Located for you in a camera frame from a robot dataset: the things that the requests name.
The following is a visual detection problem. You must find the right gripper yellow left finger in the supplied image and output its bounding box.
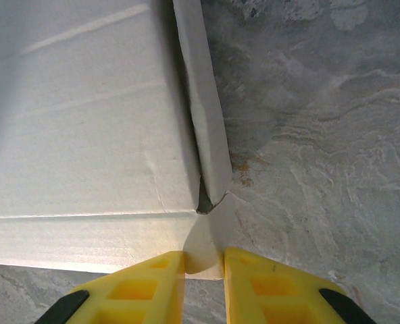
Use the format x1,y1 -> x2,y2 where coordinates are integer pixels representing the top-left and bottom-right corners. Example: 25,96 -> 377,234
43,249 -> 187,324

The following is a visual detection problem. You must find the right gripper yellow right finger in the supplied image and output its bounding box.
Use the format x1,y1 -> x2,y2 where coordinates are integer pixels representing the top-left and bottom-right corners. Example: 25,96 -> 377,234
223,246 -> 378,324

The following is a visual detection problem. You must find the white paper box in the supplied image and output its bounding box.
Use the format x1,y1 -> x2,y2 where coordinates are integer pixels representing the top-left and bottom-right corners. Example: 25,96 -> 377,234
0,0 -> 234,281

